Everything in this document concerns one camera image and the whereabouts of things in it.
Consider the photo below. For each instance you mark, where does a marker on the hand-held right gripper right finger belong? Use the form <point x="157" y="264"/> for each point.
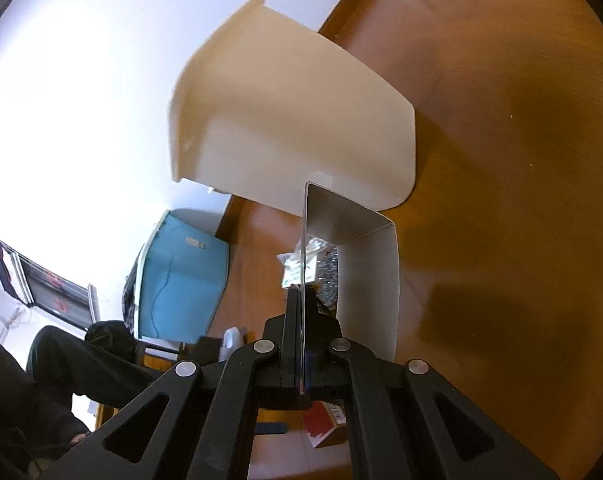
<point x="315" y="375"/>

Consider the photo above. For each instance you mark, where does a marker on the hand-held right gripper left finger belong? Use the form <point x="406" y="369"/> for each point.
<point x="291" y="350"/>

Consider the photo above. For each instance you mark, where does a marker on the white cardboard box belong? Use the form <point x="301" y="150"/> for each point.
<point x="371" y="285"/>

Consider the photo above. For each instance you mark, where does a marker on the beige plastic waste bin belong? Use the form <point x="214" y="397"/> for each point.
<point x="291" y="110"/>

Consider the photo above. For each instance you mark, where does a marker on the red cardboard box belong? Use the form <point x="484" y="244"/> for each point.
<point x="319" y="420"/>

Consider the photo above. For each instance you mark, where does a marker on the dark blue pouch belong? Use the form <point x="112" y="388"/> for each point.
<point x="271" y="428"/>

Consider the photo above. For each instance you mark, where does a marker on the crumpled clear wrapper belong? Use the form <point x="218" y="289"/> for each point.
<point x="294" y="272"/>

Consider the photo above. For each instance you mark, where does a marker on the clear printed wrapper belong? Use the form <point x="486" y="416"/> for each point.
<point x="329" y="272"/>

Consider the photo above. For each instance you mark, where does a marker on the blue storage box white lid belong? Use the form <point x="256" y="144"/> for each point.
<point x="181" y="280"/>

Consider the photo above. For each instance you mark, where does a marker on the dark cloth pile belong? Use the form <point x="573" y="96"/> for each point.
<point x="130" y="300"/>

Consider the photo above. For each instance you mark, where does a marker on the person's black trouser leg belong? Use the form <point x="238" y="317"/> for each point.
<point x="66" y="360"/>

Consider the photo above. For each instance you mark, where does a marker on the dark framed window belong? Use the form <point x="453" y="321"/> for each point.
<point x="41" y="290"/>

